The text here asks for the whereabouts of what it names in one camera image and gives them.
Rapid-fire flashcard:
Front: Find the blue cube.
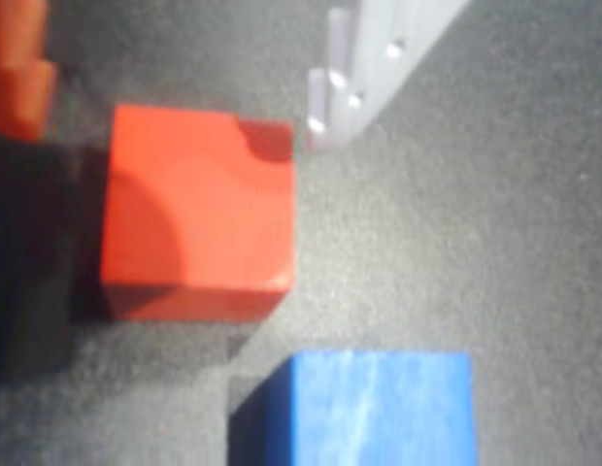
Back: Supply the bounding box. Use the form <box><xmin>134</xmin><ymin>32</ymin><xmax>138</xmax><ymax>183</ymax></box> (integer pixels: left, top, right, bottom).
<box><xmin>229</xmin><ymin>349</ymin><xmax>479</xmax><ymax>466</ymax></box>

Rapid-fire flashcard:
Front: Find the black table mat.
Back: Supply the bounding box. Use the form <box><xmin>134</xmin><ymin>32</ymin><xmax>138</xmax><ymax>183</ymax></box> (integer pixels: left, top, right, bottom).
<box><xmin>0</xmin><ymin>0</ymin><xmax>602</xmax><ymax>466</ymax></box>

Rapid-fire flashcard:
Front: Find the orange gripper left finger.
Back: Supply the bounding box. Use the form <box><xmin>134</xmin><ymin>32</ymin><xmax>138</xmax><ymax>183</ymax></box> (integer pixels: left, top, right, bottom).
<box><xmin>0</xmin><ymin>0</ymin><xmax>58</xmax><ymax>143</ymax></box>

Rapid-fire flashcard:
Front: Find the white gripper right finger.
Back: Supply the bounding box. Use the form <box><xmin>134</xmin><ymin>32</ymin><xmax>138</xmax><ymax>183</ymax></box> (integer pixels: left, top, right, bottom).
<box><xmin>303</xmin><ymin>0</ymin><xmax>477</xmax><ymax>156</ymax></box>

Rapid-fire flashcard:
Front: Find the red cube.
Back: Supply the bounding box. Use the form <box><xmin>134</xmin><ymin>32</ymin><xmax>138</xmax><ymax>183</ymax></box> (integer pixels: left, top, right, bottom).
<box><xmin>99</xmin><ymin>103</ymin><xmax>297</xmax><ymax>323</ymax></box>

